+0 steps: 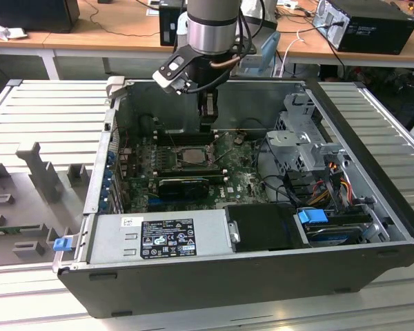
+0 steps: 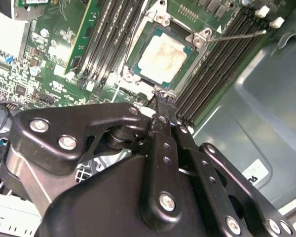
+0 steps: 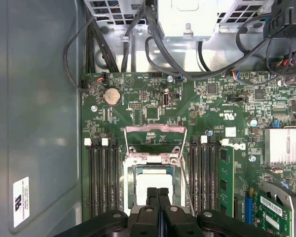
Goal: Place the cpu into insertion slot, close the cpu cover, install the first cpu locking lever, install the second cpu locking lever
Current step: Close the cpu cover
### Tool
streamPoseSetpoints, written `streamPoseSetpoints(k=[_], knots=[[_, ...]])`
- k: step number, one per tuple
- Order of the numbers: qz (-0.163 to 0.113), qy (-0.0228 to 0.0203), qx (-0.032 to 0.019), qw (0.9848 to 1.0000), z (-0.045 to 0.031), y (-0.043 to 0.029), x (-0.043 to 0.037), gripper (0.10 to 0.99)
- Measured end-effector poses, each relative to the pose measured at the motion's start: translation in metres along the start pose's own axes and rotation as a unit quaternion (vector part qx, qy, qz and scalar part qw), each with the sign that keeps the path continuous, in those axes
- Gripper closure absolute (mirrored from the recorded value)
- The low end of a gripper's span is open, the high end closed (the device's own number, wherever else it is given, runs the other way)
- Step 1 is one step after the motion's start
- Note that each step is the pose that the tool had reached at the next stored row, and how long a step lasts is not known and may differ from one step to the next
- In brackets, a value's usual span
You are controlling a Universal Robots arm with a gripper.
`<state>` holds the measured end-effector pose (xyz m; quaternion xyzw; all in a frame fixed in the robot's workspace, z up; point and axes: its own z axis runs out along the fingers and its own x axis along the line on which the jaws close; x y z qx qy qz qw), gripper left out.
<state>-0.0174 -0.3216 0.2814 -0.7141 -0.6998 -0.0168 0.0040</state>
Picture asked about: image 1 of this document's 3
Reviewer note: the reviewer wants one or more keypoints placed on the thin metal locking lever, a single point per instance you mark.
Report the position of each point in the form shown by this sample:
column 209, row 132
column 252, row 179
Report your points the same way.
column 219, row 138
column 173, row 141

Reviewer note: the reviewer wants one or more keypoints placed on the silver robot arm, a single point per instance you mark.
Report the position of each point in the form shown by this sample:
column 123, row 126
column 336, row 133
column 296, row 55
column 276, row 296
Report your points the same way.
column 210, row 27

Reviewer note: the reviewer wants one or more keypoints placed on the black RAM slot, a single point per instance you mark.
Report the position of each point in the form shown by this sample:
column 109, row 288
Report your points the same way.
column 186, row 135
column 189, row 141
column 189, row 175
column 189, row 170

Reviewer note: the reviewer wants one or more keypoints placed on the black CPU socket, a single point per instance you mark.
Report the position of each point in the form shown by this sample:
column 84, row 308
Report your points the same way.
column 193, row 167

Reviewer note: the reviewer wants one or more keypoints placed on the small black box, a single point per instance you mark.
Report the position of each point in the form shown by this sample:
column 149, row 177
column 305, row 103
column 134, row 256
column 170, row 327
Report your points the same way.
column 167, row 27

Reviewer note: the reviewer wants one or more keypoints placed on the coin cell battery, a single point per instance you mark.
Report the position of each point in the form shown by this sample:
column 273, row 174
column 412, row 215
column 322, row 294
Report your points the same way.
column 238, row 139

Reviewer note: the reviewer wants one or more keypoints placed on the black cylinder board part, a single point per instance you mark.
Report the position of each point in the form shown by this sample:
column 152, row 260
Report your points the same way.
column 145, row 124

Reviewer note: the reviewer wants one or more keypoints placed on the wooden desk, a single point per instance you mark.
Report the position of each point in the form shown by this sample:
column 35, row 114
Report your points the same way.
column 124, row 41

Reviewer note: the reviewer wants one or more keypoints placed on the grey metal drive cage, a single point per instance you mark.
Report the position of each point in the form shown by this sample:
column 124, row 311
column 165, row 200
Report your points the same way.
column 286, row 141

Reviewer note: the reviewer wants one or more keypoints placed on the green motherboard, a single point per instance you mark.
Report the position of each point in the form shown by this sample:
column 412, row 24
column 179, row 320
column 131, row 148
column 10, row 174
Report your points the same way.
column 241, row 179

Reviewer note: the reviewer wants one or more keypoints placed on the black graphics card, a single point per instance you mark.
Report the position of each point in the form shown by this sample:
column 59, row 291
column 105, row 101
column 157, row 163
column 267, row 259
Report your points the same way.
column 183, row 188

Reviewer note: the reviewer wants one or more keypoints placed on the black desktop computer tower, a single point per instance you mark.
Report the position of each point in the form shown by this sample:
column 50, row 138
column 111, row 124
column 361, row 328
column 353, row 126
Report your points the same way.
column 376, row 31

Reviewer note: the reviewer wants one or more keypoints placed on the blue disk carrier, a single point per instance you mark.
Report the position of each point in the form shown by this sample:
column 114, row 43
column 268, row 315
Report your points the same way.
column 312, row 218

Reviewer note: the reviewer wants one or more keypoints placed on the large black monitor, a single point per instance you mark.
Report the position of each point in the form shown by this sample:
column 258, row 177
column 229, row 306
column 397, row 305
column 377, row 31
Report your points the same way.
column 31, row 13

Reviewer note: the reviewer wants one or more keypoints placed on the grey power supply unit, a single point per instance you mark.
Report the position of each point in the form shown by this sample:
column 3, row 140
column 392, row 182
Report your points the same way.
column 107, row 241

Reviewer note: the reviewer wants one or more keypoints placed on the black hard disk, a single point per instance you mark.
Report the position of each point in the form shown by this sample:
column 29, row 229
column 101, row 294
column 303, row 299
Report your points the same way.
column 331, row 236

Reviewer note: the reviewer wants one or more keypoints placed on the crumpled white paper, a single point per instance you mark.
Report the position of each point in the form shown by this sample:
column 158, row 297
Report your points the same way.
column 3, row 32

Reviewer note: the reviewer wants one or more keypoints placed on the black open PC case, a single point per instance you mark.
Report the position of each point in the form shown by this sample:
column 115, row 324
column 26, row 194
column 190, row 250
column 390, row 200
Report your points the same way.
column 193, row 286

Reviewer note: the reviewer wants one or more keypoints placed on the grey parts rack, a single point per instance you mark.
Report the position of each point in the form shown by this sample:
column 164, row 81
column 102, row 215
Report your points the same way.
column 27, row 193

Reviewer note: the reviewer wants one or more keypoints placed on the blue case latch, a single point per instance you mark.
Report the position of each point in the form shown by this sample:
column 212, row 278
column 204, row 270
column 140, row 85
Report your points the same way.
column 62, row 244

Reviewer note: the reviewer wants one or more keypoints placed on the green circuit board strip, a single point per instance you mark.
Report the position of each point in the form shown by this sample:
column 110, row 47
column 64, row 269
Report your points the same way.
column 10, row 230

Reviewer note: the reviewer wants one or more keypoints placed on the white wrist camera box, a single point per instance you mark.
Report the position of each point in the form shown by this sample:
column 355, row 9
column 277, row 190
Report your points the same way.
column 167, row 74

